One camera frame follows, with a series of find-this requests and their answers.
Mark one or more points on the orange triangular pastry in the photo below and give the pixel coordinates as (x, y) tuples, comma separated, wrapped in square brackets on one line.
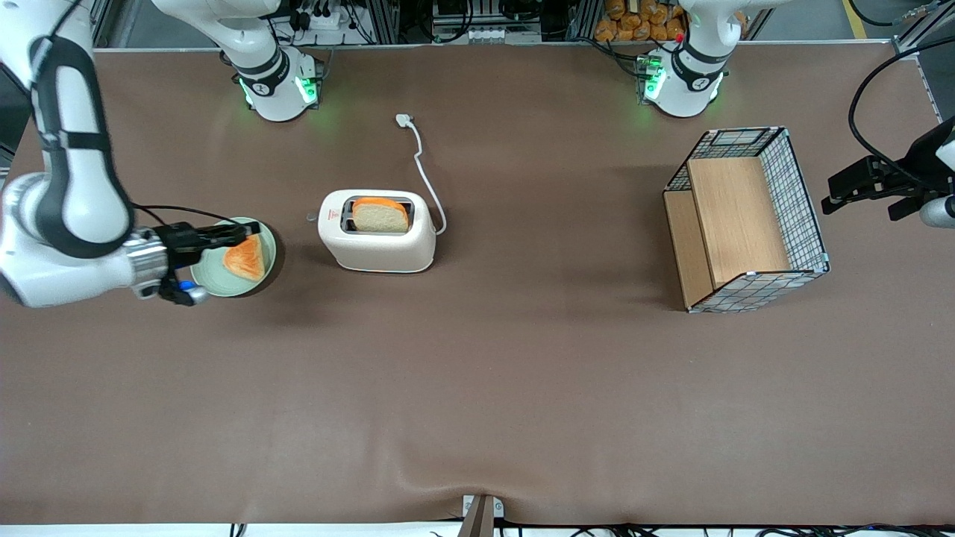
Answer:
[(246, 262)]

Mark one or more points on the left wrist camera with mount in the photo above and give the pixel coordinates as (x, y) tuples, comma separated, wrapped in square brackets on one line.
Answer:
[(936, 212)]

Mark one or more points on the bread slice with orange crust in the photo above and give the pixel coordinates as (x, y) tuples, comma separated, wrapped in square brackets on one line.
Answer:
[(380, 218)]

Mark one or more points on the light green round plate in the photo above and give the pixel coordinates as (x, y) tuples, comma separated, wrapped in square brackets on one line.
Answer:
[(224, 285)]

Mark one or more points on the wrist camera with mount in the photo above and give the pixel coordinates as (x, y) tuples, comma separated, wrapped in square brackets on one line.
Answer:
[(183, 292), (936, 212)]

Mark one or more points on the white power strip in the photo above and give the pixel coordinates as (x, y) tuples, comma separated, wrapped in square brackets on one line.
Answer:
[(321, 20)]

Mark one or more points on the bag of bread rolls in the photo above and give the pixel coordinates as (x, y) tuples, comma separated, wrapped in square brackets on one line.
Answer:
[(634, 22)]

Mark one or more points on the white terminal block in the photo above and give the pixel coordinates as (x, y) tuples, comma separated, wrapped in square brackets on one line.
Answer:
[(500, 35)]

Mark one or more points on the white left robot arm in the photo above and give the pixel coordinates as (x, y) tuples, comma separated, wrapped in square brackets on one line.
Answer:
[(686, 82)]

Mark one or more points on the white two-slot toaster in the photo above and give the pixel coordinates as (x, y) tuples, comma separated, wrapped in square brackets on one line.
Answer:
[(380, 250)]

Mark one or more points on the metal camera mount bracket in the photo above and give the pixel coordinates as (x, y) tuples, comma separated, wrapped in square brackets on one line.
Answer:
[(481, 514)]

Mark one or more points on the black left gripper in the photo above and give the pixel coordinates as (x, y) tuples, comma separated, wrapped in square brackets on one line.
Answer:
[(912, 173)]

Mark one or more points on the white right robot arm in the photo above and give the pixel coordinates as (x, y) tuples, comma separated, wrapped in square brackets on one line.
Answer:
[(67, 186)]

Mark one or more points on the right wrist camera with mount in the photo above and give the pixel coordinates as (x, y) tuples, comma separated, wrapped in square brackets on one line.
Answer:
[(183, 292)]

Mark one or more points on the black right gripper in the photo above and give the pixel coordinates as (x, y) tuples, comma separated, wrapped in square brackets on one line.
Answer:
[(173, 241)]

